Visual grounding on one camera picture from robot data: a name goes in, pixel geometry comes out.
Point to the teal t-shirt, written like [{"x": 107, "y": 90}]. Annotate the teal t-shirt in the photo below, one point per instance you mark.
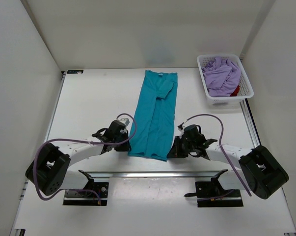
[{"x": 153, "y": 132}]

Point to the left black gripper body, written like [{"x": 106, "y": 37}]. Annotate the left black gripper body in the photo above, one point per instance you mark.
[{"x": 121, "y": 147}]

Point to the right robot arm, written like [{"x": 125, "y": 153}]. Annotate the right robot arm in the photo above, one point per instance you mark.
[{"x": 257, "y": 167}]

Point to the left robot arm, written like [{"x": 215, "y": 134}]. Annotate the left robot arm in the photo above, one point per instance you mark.
[{"x": 50, "y": 173}]

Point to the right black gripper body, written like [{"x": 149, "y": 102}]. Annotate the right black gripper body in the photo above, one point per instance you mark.
[{"x": 183, "y": 147}]

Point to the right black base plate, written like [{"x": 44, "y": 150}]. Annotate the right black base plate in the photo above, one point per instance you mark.
[{"x": 209, "y": 195}]

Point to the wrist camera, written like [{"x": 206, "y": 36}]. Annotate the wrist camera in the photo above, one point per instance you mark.
[
  {"x": 124, "y": 121},
  {"x": 181, "y": 128}
]

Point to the black label sticker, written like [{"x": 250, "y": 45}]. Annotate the black label sticker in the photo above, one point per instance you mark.
[{"x": 75, "y": 71}]

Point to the red garment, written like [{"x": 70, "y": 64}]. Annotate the red garment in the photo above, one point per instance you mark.
[{"x": 235, "y": 92}]

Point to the lavender t-shirt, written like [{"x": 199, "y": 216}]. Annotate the lavender t-shirt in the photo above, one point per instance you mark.
[{"x": 221, "y": 76}]

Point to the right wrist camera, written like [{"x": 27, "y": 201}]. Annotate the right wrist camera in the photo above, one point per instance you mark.
[{"x": 181, "y": 128}]

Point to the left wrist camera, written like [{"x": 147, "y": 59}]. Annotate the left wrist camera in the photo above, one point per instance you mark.
[{"x": 124, "y": 121}]

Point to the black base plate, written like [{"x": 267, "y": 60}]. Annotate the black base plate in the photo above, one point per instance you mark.
[
  {"x": 209, "y": 195},
  {"x": 74, "y": 198}
]

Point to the white plastic basket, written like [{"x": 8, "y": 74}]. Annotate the white plastic basket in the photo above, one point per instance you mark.
[{"x": 246, "y": 90}]

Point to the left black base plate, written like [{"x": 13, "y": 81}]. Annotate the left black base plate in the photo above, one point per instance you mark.
[{"x": 74, "y": 198}]

